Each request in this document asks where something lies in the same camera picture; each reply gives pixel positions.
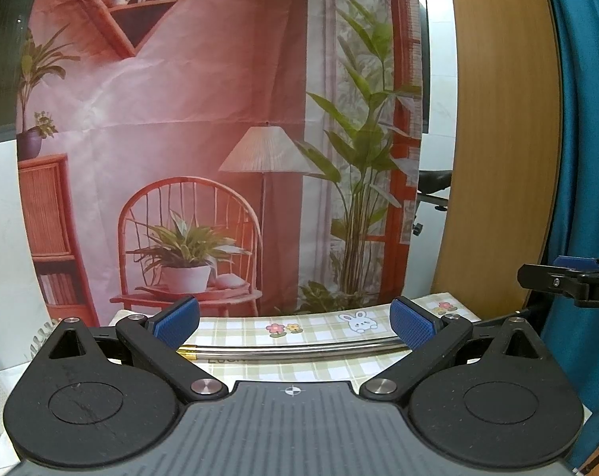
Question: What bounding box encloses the printed room backdrop cloth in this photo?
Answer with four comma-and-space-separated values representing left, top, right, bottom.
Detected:
17, 0, 426, 325

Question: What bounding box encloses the long metal pole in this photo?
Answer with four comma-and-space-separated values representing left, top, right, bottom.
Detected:
178, 334, 409, 360

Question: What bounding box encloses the checkered bunny tablecloth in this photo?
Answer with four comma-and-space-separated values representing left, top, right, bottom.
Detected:
108, 292, 483, 382

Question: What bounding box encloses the blue curtain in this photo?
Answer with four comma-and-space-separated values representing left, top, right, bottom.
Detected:
540, 0, 599, 467

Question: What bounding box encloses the grey toothed rack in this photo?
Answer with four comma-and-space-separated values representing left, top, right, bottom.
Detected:
29, 318, 57, 358

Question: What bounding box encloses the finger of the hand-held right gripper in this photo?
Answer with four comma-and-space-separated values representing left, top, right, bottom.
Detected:
553, 256, 599, 273
517, 264, 584, 304

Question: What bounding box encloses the wooden panel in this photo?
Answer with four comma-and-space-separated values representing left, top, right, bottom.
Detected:
431, 0, 570, 318

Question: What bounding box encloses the black office chair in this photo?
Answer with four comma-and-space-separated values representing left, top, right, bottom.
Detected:
414, 169, 454, 239

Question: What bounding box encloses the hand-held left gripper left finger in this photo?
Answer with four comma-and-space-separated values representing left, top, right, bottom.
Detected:
29, 296, 229, 405

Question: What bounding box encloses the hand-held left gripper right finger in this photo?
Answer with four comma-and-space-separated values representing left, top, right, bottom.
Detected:
361, 297, 553, 402

